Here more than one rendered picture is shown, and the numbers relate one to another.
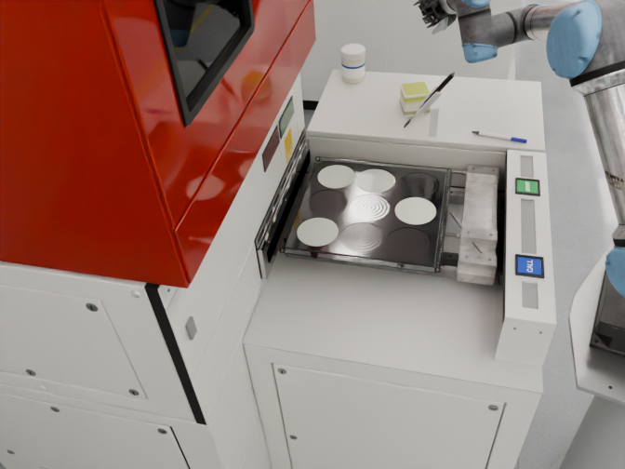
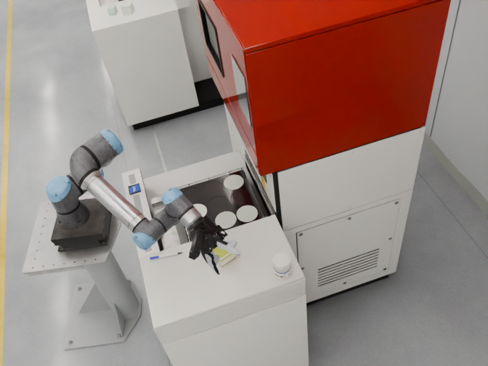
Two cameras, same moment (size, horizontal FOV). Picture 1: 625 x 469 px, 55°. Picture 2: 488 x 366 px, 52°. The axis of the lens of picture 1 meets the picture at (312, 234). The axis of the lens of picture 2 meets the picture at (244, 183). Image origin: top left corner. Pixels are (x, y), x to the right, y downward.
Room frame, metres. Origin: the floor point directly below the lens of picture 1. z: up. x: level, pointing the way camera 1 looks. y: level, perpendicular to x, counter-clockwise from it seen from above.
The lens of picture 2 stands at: (2.55, -0.75, 2.68)
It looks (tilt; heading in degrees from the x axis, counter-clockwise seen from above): 47 degrees down; 152
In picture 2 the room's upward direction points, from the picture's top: 9 degrees counter-clockwise
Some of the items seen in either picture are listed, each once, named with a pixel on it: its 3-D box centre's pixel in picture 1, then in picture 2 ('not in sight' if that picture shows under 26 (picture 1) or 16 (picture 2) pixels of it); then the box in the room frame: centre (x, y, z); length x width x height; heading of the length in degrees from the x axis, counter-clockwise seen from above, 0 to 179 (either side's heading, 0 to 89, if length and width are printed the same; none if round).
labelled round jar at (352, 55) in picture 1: (352, 63); (282, 266); (1.64, -0.17, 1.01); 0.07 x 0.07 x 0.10
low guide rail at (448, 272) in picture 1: (386, 262); not in sight; (0.98, -0.17, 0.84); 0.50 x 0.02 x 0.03; 73
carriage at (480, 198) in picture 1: (478, 224); (167, 228); (1.05, -0.41, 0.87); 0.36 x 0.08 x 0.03; 163
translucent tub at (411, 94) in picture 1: (415, 99); (223, 253); (1.43, -0.31, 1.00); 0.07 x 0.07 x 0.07; 2
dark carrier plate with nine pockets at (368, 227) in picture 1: (369, 207); (218, 204); (1.11, -0.15, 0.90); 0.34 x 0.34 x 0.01; 73
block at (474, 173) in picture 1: (483, 174); not in sight; (1.21, -0.45, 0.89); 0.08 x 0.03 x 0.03; 73
